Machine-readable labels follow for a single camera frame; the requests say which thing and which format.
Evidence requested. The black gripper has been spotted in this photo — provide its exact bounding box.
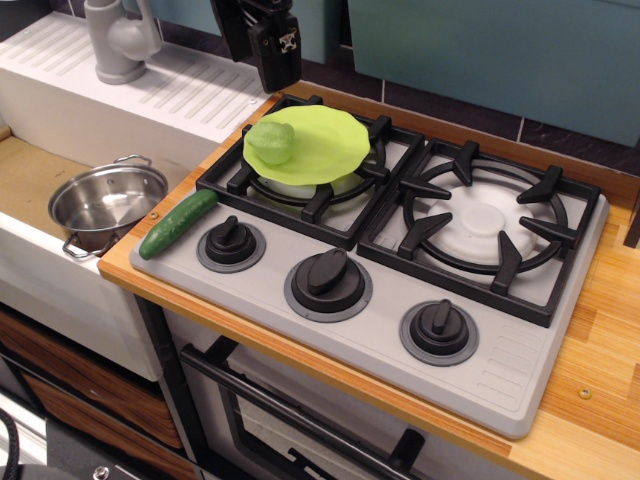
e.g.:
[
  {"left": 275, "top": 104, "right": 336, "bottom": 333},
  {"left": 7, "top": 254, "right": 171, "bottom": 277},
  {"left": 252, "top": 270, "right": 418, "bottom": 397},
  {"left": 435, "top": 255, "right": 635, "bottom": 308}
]
[{"left": 211, "top": 0, "right": 302, "bottom": 93}]

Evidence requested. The green toy cauliflower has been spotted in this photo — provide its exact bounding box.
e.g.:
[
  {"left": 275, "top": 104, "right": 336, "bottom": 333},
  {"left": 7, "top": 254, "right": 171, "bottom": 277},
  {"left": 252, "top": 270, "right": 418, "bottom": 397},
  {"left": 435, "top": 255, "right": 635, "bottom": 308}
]
[{"left": 246, "top": 122, "right": 295, "bottom": 165}]

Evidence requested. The lime green plate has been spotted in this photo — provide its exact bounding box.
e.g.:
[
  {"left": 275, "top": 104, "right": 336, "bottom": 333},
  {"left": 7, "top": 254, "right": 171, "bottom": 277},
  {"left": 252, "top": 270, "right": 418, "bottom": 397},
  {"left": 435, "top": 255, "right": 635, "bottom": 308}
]
[{"left": 243, "top": 105, "right": 370, "bottom": 186}]

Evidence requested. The green toy pickle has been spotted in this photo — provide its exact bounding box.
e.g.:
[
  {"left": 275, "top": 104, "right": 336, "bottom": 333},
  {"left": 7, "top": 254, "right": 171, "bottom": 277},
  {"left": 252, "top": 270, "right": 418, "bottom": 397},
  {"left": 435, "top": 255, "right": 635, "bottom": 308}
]
[{"left": 138, "top": 189, "right": 218, "bottom": 260}]

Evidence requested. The stainless steel pot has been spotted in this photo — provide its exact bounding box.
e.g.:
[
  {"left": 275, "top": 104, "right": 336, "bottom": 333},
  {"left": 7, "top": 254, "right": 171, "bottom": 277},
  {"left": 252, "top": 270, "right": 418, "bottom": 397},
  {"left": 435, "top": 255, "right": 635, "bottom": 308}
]
[{"left": 48, "top": 154, "right": 169, "bottom": 259}]

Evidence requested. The grey toy faucet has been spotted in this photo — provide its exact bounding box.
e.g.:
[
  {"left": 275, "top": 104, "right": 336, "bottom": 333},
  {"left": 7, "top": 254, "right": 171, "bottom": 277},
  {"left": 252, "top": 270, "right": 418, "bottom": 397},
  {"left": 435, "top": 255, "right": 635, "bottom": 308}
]
[{"left": 84, "top": 1, "right": 162, "bottom": 85}]

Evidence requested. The black left burner grate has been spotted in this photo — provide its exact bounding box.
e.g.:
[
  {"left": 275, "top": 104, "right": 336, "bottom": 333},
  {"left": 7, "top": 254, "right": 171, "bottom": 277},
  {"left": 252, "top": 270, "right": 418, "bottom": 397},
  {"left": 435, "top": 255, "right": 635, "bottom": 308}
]
[{"left": 196, "top": 95, "right": 426, "bottom": 249}]

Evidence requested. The black burner grate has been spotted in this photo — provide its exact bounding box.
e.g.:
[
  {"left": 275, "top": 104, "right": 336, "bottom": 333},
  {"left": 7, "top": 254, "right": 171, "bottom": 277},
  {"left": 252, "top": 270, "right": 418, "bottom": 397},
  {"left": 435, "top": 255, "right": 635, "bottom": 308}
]
[
  {"left": 196, "top": 95, "right": 426, "bottom": 249},
  {"left": 358, "top": 140, "right": 602, "bottom": 327}
]

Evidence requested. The black left stove knob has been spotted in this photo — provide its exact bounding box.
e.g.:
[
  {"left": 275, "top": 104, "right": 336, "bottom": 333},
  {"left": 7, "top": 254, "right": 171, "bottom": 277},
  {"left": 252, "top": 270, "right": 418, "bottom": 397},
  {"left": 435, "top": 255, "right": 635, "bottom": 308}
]
[{"left": 197, "top": 215, "right": 266, "bottom": 274}]

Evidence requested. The black stove knob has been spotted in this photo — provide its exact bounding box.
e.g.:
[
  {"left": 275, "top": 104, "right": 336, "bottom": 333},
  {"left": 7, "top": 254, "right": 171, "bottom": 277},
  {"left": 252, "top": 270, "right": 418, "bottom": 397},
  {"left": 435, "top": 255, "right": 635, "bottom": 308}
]
[
  {"left": 399, "top": 299, "right": 480, "bottom": 367},
  {"left": 284, "top": 248, "right": 373, "bottom": 323},
  {"left": 197, "top": 215, "right": 266, "bottom": 274}
]

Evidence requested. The black middle stove knob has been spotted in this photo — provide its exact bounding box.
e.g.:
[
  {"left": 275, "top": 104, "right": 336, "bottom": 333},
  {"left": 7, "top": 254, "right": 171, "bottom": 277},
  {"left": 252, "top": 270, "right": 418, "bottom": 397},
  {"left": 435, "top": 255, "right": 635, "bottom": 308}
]
[{"left": 284, "top": 248, "right": 373, "bottom": 323}]

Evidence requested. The white right burner cap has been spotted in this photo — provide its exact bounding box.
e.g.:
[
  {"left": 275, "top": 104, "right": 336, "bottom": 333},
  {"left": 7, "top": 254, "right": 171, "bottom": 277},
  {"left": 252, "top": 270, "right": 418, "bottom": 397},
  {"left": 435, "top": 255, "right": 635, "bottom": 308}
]
[{"left": 427, "top": 183, "right": 537, "bottom": 265}]

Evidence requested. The grey stove top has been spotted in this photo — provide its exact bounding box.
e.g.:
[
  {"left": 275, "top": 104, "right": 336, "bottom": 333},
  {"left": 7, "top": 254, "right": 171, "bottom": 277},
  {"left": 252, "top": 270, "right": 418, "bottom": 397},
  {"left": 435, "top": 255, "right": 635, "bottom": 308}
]
[{"left": 130, "top": 116, "right": 609, "bottom": 438}]

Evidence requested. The black right burner grate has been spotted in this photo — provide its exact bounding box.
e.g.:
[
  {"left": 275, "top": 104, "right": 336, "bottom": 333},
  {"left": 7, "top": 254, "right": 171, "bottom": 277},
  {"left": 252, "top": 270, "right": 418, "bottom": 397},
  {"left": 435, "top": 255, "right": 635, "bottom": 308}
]
[{"left": 358, "top": 140, "right": 602, "bottom": 327}]

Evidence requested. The black right stove knob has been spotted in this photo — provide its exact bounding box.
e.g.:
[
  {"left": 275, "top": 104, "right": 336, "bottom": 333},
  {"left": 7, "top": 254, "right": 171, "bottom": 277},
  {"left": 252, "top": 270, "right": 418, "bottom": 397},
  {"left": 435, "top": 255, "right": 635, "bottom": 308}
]
[{"left": 399, "top": 299, "right": 480, "bottom": 367}]

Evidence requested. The wooden drawer front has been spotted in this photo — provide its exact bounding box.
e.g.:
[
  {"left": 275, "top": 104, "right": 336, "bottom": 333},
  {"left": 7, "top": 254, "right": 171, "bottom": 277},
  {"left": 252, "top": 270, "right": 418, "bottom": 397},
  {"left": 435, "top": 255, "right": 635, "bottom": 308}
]
[{"left": 1, "top": 305, "right": 197, "bottom": 479}]

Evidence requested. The black oven door handle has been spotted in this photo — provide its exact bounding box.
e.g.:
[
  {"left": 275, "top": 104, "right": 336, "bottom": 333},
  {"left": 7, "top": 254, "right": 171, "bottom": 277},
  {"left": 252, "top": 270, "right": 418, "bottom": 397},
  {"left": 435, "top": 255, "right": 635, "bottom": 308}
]
[{"left": 180, "top": 337, "right": 424, "bottom": 479}]

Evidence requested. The black braided cable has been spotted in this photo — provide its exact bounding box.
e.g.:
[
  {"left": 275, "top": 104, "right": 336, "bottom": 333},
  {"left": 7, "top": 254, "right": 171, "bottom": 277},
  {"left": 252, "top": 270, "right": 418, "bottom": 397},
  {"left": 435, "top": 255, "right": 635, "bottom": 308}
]
[{"left": 0, "top": 407, "right": 21, "bottom": 480}]

